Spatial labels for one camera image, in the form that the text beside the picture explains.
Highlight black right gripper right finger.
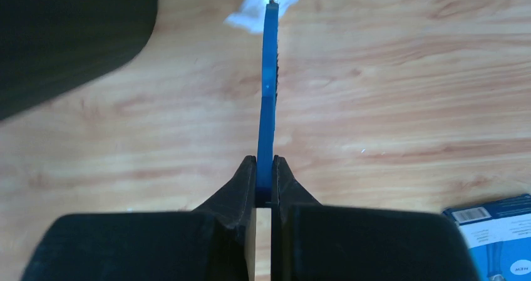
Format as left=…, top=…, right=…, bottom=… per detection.
left=271, top=156, right=479, bottom=280

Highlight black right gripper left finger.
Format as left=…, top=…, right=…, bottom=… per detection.
left=22, top=156, right=256, bottom=280

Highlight paper scrap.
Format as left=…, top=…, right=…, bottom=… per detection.
left=224, top=0, right=299, bottom=34

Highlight black plastic trash bin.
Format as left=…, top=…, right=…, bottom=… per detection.
left=1, top=0, right=158, bottom=119

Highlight blue hand brush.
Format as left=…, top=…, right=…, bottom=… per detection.
left=255, top=4, right=279, bottom=208

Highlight blue product box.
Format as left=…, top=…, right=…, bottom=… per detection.
left=442, top=193, right=530, bottom=280

